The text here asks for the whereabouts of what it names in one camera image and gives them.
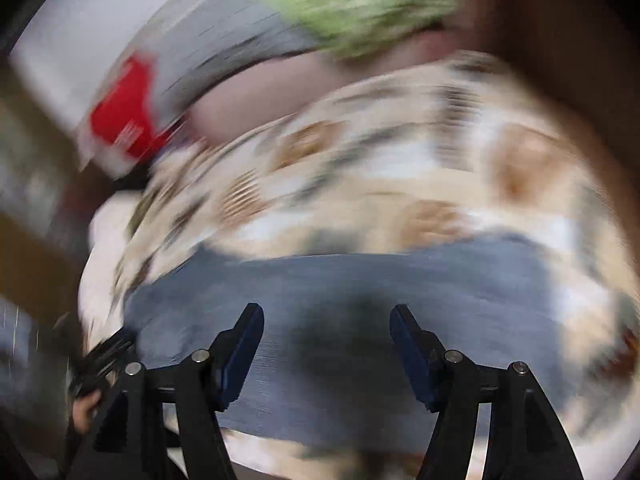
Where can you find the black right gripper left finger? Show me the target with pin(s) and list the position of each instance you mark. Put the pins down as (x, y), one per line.
(166, 426)

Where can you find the blue denim jeans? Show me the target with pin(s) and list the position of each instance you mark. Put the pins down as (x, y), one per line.
(326, 372)

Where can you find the red shopping bag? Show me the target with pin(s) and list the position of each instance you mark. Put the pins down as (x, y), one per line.
(122, 118)

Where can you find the beige leaf print blanket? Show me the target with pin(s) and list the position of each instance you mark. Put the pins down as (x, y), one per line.
(418, 158)

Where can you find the grey quilted pillow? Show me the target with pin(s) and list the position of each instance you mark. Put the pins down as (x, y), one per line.
(213, 41)

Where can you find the brown cardboard box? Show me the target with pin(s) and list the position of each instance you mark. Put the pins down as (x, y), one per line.
(583, 52)

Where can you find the green patterned cloth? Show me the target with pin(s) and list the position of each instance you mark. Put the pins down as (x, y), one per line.
(365, 7)

